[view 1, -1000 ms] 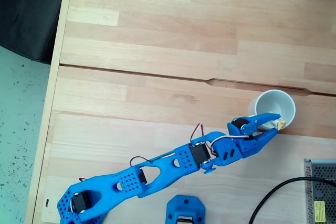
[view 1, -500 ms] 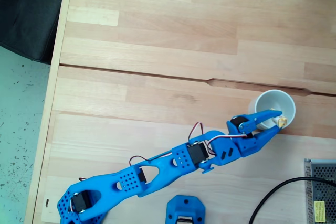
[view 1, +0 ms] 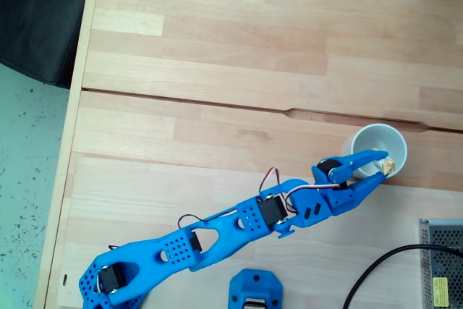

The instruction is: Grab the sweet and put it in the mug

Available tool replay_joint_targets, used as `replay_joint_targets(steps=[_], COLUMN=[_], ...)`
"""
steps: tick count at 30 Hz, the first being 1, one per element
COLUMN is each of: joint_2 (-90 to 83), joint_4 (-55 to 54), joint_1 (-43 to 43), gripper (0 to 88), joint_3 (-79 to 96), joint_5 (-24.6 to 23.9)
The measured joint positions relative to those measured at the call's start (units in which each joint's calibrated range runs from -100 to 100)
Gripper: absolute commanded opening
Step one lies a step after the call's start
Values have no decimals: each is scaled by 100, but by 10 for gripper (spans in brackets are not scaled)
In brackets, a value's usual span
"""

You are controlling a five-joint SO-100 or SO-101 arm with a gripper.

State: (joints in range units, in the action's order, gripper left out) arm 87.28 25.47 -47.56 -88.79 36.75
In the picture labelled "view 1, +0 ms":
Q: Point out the metal mesh power supply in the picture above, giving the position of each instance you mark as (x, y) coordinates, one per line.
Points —
(443, 262)

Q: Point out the raised wooden board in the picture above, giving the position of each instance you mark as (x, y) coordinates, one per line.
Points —
(144, 193)

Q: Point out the yellow white sweet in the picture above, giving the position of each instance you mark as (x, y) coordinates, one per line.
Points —
(388, 166)

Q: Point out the blue post mount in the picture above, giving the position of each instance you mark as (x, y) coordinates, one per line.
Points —
(255, 282)

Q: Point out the white ceramic mug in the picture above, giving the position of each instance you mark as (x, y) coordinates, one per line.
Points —
(380, 139)

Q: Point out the black cushioned seat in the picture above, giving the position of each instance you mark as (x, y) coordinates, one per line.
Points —
(40, 16)

